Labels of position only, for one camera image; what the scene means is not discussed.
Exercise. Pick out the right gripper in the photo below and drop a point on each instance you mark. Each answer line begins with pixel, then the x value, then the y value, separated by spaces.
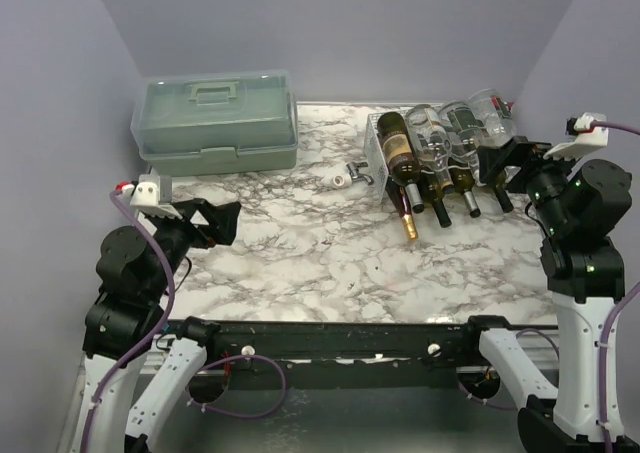
pixel 522 159

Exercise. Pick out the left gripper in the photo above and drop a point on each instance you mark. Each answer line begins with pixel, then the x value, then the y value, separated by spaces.
pixel 222 225

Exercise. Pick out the clear glass wine bottle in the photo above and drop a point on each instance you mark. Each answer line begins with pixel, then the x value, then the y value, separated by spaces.
pixel 428 137

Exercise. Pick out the dark green brown-label wine bottle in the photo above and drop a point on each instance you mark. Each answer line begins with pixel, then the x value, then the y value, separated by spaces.
pixel 399 156

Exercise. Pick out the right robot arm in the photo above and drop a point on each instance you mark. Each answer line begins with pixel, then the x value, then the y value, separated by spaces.
pixel 577 206

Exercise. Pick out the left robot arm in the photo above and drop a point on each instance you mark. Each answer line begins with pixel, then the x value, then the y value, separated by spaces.
pixel 137 292

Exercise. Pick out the clear bottle red cap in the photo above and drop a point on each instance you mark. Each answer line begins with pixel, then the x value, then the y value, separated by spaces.
pixel 492 109

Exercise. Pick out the green bottle black cap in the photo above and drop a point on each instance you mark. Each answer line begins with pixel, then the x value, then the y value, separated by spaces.
pixel 501 196

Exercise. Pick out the olive bottle silver cap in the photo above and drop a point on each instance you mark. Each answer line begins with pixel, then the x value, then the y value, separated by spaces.
pixel 464 182

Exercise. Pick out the clear bottle dark label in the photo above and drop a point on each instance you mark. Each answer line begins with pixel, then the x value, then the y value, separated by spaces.
pixel 465 131

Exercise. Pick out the dark green bottle black neck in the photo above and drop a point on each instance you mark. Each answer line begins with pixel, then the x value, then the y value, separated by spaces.
pixel 432 194

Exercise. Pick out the red bottle gold foil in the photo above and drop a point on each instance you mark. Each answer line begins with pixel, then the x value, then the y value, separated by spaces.
pixel 401 203

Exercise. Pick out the green plastic toolbox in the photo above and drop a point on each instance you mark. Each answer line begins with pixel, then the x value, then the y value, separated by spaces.
pixel 210 124

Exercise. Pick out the white plastic pipe fitting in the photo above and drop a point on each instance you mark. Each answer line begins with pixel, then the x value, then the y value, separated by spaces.
pixel 338 181

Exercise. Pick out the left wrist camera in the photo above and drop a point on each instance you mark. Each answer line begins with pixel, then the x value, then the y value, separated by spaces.
pixel 151 195

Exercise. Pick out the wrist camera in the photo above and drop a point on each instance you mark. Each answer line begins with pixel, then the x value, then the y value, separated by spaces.
pixel 586 136
pixel 151 195

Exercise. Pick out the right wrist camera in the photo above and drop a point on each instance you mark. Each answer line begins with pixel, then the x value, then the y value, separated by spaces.
pixel 586 136

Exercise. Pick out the white wire wine rack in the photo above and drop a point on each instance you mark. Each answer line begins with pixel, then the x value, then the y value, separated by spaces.
pixel 378 166

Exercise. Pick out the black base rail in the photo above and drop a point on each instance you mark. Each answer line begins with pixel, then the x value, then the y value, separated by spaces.
pixel 314 355

